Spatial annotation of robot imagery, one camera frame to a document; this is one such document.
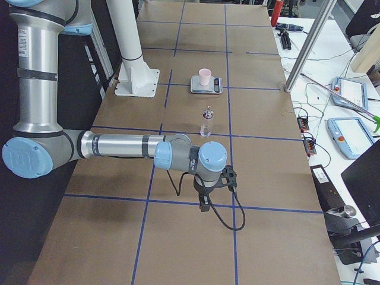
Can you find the long reacher grabber stick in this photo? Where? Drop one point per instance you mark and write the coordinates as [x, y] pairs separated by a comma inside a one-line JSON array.
[[374, 117]]

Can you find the clear glass sauce bottle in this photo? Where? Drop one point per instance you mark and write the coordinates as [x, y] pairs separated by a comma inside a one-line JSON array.
[[207, 122]]

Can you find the wooden board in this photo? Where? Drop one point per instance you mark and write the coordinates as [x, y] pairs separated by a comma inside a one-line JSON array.
[[368, 54]]

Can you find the near blue teach pendant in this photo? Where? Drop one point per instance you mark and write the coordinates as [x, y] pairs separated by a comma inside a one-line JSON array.
[[350, 135]]

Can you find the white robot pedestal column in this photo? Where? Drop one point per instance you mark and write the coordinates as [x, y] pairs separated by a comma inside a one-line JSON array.
[[135, 77]]

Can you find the black monitor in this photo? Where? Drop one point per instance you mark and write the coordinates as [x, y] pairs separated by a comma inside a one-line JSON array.
[[361, 179]]

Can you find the pink plastic cup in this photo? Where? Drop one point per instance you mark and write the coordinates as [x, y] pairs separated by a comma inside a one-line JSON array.
[[204, 76]]

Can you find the black box with label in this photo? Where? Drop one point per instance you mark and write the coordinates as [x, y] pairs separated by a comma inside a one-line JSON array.
[[327, 193]]

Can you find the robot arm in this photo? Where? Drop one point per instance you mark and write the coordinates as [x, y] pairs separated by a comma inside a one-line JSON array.
[[40, 144]]

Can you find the blue teach pendant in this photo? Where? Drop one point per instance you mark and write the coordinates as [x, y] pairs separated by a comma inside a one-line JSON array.
[[351, 90], [350, 135]]

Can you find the blue patterned cloth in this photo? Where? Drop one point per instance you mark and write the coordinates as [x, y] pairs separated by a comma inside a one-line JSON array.
[[288, 27]]

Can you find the black office chair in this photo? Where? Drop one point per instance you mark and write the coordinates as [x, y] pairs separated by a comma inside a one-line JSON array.
[[363, 24]]

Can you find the black monitor stand base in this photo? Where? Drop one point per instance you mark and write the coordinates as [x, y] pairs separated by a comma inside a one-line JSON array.
[[350, 239]]

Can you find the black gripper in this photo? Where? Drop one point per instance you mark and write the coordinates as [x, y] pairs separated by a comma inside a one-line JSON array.
[[202, 190]]

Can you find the far blue teach pendant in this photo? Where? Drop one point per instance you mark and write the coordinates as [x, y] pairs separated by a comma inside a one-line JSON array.
[[351, 90]]

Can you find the aluminium frame post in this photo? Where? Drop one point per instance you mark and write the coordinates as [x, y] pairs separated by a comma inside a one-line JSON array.
[[309, 43]]

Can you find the black folded tripod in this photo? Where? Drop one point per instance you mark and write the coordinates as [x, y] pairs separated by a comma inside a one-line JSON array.
[[285, 39]]

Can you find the orange connector board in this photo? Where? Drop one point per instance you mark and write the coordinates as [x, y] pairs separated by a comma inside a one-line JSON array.
[[309, 145], [303, 124]]

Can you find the red cylinder bottle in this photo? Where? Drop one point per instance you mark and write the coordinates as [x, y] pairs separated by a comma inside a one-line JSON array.
[[276, 12]]

